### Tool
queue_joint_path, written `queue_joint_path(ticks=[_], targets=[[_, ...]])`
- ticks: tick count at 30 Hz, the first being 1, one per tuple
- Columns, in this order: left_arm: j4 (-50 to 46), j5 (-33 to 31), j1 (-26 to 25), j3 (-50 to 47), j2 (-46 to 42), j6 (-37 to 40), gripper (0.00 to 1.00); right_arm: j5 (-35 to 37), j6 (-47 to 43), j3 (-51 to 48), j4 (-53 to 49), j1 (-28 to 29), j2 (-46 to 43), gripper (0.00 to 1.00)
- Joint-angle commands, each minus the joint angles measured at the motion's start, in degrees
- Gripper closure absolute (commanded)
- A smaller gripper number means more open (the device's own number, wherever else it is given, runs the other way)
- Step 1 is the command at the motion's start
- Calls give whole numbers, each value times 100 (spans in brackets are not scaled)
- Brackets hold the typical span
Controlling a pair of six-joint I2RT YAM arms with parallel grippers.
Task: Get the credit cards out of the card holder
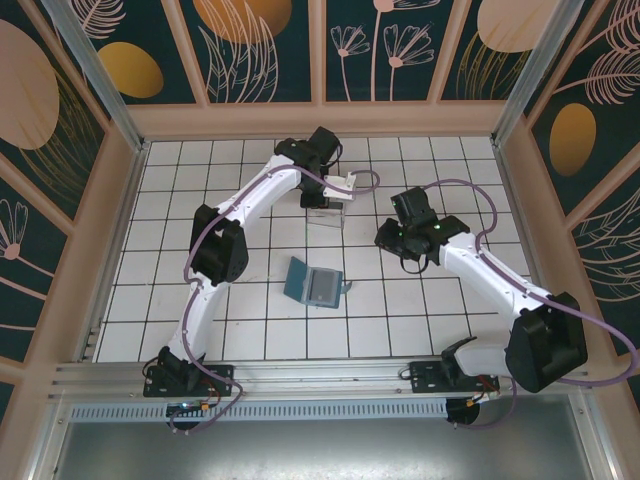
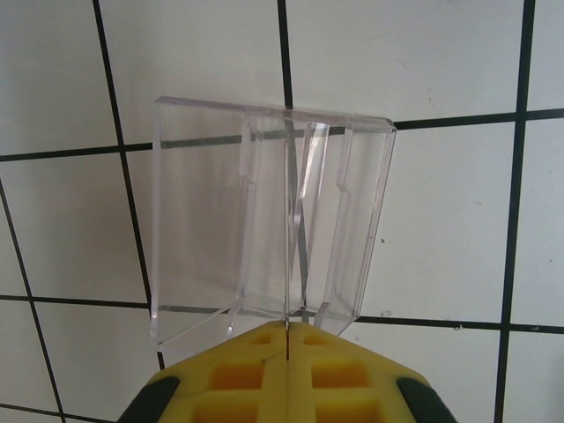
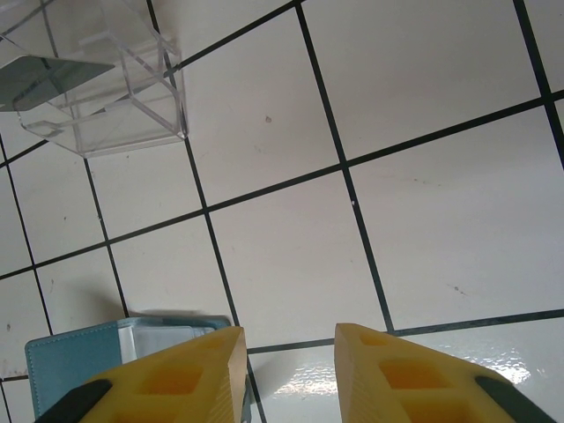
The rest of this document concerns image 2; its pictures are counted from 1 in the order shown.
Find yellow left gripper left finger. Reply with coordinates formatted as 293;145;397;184
117;321;289;423

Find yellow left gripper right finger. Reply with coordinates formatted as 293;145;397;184
287;323;447;423

